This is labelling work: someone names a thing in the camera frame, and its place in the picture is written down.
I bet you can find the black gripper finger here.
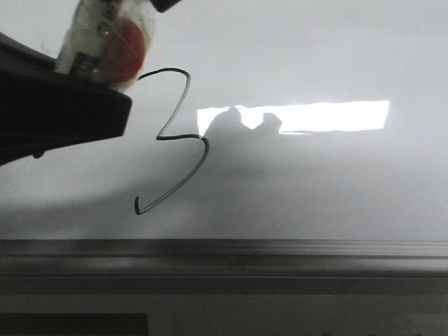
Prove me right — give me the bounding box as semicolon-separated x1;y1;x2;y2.
1;34;132;165
150;0;181;13

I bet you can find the red magnet taped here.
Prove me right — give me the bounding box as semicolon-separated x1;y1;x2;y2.
92;1;155;92

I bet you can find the white black whiteboard marker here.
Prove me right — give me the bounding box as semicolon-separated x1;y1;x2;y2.
55;0;123;83

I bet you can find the white whiteboard surface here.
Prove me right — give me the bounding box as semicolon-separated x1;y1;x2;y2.
1;1;447;241

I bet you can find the grey aluminium whiteboard frame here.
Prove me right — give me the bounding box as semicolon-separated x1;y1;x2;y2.
1;239;447;295

